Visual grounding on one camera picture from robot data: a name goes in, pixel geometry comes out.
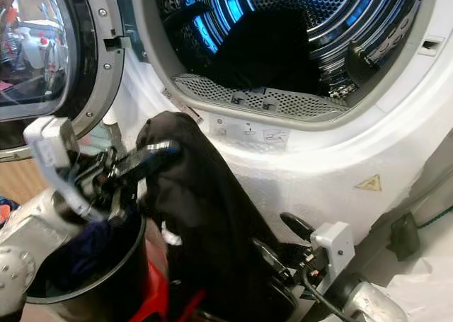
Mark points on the perforated steel washer drum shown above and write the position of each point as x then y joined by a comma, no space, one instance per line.
361,18

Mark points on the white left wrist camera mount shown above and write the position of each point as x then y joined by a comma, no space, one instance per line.
51,148

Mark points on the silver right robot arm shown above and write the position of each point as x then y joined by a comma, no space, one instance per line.
375,304

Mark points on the dark blue bowl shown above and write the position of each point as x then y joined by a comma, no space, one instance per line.
7,212

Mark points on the black round laundry bucket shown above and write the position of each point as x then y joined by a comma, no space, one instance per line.
113,286

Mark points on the black garment with white tag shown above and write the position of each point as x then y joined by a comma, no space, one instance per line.
205,216

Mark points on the round glass washer door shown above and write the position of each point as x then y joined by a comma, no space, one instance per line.
42,53

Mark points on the black power plug box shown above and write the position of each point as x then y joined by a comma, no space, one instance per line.
403,236

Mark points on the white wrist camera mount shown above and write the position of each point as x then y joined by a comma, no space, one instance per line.
51,148
336,244

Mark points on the yellow triangle warning sticker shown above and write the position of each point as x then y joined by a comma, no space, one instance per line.
369,185

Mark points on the dark blue cloth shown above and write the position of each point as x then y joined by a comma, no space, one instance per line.
95,248

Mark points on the white instruction label sticker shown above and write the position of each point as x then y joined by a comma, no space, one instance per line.
255,133

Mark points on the red plastic stool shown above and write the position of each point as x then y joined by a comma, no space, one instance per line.
148,301

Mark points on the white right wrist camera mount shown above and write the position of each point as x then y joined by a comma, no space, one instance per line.
336,244

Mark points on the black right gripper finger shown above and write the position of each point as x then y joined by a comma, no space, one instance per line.
272,260
299,226

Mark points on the white front-loading washing machine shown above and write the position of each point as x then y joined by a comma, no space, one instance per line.
325,159

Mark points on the grey perforated lint filter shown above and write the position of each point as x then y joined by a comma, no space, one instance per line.
262,97

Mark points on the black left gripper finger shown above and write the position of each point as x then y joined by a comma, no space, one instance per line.
148,156
124,198

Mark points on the black clothes pile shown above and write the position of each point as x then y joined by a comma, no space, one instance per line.
269,53

